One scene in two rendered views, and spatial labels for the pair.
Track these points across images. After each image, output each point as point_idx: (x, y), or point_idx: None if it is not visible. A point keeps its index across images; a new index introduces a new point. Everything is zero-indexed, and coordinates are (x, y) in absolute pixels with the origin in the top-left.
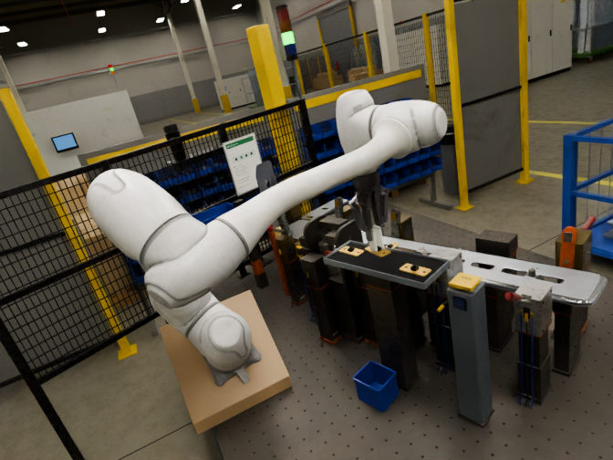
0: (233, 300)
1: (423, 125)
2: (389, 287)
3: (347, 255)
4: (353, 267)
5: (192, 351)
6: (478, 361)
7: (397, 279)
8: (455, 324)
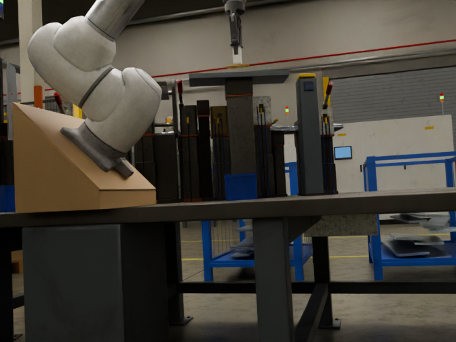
0: (75, 119)
1: None
2: (251, 91)
3: None
4: (224, 74)
5: (60, 135)
6: (319, 132)
7: (267, 72)
8: (305, 105)
